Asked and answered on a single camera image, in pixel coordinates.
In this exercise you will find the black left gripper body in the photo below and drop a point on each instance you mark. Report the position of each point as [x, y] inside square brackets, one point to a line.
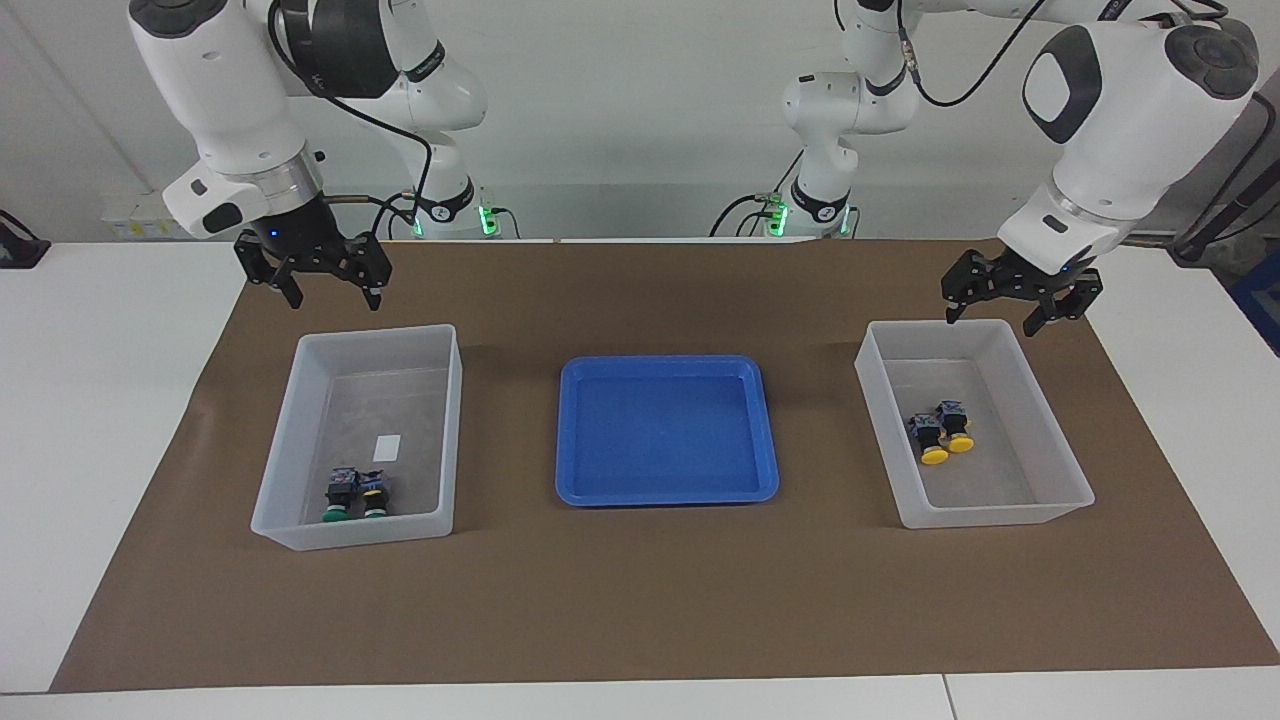
[1025, 280]

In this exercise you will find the blue plastic tray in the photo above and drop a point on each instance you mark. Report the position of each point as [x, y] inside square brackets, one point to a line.
[665, 430]

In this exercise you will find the translucent white plastic box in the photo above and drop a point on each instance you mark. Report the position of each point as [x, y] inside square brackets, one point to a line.
[350, 410]
[980, 495]

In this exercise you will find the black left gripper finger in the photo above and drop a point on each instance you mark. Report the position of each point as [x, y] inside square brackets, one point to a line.
[968, 280]
[1075, 298]

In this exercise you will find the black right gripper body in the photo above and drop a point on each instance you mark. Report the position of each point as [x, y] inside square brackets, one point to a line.
[297, 228]

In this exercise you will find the blue crate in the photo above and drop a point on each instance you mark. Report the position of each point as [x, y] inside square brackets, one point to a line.
[1260, 300]

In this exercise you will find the black desk object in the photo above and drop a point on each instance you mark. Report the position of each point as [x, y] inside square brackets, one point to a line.
[20, 250]

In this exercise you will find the white power strip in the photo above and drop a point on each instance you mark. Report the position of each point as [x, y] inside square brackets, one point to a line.
[140, 222]

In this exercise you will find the black metal stand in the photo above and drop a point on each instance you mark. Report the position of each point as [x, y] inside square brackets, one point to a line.
[1210, 225]

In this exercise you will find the green button switch yellow label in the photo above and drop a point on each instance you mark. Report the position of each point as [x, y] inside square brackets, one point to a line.
[375, 497]

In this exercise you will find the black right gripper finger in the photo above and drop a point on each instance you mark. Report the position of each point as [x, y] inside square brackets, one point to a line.
[375, 265]
[258, 265]

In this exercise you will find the white paper label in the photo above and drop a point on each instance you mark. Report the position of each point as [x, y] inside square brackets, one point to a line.
[387, 448]

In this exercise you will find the brown paper mat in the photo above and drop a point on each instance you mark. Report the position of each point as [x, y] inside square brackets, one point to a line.
[650, 600]

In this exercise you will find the yellow push button switch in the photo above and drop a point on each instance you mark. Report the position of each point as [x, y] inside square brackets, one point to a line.
[935, 456]
[960, 443]

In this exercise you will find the green push button switch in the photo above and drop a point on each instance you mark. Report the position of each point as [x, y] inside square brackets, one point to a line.
[338, 495]

